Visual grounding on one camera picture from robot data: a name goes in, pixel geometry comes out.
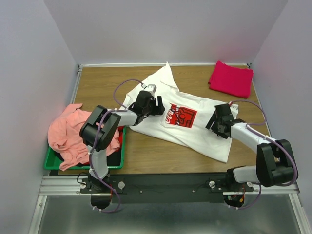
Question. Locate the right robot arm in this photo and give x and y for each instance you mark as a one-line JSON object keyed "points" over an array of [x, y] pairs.
{"points": [[275, 164]]}

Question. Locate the aluminium front frame rail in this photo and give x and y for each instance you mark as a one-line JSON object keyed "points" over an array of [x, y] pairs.
{"points": [[63, 186]]}

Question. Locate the white printed t-shirt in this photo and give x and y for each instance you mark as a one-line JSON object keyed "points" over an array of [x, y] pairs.
{"points": [[185, 118]]}

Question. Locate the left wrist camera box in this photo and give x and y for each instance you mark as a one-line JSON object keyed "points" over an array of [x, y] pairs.
{"points": [[151, 88]]}

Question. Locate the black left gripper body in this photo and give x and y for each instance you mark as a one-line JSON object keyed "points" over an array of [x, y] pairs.
{"points": [[150, 110]]}

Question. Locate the green plastic bin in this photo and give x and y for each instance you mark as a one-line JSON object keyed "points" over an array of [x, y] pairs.
{"points": [[53, 159]]}

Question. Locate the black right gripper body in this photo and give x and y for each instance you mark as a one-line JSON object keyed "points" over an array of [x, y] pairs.
{"points": [[215, 127]]}

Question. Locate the red t-shirt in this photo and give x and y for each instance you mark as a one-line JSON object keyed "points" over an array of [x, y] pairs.
{"points": [[113, 151]]}

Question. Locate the aluminium table edge rail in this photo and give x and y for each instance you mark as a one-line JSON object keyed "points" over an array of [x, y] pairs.
{"points": [[76, 84]]}

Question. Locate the salmon pink t-shirt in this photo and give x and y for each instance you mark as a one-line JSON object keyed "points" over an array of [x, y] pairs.
{"points": [[63, 136]]}

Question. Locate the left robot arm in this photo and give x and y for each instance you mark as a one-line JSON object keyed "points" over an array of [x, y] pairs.
{"points": [[98, 131]]}

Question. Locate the folded magenta t-shirt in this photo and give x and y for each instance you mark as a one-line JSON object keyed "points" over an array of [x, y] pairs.
{"points": [[231, 80]]}

